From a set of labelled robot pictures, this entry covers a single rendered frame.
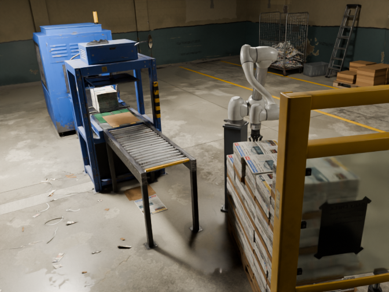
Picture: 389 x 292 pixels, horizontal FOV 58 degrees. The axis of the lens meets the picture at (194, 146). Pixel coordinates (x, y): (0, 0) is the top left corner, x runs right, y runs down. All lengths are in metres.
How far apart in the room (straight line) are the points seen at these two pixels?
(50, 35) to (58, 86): 0.83
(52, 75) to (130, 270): 4.02
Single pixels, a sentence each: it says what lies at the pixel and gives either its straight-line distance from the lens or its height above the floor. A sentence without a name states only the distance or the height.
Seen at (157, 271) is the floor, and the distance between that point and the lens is 3.30.
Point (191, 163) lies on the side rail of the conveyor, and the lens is 3.31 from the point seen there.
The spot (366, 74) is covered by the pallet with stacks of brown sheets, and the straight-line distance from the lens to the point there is 9.03.
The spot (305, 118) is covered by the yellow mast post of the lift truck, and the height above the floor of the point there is 1.77.
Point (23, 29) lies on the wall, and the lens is 11.53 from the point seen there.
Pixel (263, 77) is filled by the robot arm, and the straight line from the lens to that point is 3.33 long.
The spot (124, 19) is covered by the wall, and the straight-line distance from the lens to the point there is 12.03.
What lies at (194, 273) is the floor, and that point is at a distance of 3.24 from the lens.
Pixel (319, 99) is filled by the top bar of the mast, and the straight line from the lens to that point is 1.39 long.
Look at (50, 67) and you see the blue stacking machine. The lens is 6.45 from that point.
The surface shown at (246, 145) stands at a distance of 2.93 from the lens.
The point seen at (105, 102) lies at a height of 0.92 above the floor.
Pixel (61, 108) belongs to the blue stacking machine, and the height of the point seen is 0.53.
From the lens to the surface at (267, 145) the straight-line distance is 2.94.
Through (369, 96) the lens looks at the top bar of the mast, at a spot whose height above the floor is 1.83.
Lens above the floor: 2.19
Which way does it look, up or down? 23 degrees down
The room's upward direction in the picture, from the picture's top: 3 degrees counter-clockwise
